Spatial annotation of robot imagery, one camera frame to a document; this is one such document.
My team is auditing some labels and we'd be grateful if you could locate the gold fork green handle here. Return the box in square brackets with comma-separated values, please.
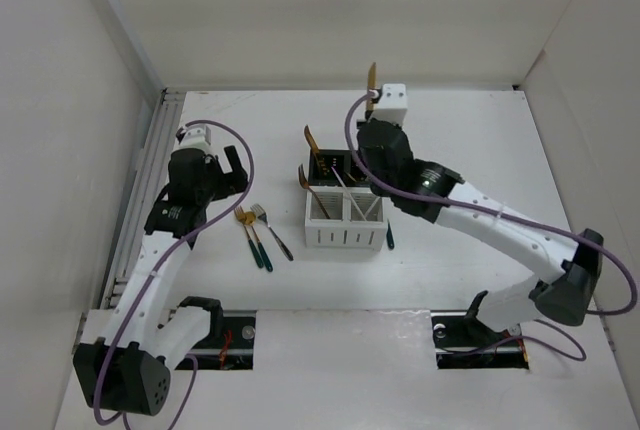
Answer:
[234, 206, 264, 269]

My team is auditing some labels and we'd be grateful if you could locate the silver fork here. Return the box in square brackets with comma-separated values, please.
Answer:
[251, 204, 294, 261]

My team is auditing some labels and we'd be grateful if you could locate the gold spoon green handle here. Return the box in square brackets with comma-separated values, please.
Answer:
[244, 212, 274, 273]
[386, 221, 395, 250]

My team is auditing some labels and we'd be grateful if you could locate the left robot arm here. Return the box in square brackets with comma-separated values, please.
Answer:
[73, 146, 253, 416]

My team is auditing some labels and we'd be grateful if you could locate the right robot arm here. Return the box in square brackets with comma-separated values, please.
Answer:
[357, 119, 603, 344]

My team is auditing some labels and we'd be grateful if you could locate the black utensil container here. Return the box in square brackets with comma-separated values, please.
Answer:
[307, 149, 368, 187]

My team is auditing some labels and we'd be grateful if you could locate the white utensil container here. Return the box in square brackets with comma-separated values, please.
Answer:
[304, 186, 388, 252]

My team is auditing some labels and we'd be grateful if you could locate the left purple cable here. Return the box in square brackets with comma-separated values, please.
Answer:
[92, 119, 256, 430]

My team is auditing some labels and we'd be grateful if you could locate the purple cable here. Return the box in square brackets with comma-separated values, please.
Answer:
[92, 119, 256, 430]
[344, 92, 640, 362]

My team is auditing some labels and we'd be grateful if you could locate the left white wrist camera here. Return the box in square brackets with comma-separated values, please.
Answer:
[177, 124, 212, 155]

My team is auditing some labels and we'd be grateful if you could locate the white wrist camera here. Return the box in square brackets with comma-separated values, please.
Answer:
[372, 83, 408, 127]
[177, 124, 212, 155]

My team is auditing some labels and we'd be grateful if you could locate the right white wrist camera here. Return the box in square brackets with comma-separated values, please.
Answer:
[372, 83, 408, 127]

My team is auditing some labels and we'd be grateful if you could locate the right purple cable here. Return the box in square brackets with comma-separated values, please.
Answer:
[344, 92, 640, 362]

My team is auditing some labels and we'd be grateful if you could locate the aluminium rail frame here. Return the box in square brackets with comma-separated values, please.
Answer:
[93, 89, 186, 309]

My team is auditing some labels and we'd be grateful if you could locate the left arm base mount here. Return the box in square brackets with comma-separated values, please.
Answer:
[188, 311, 257, 371]

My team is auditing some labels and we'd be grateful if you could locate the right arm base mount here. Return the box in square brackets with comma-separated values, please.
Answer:
[431, 311, 529, 370]

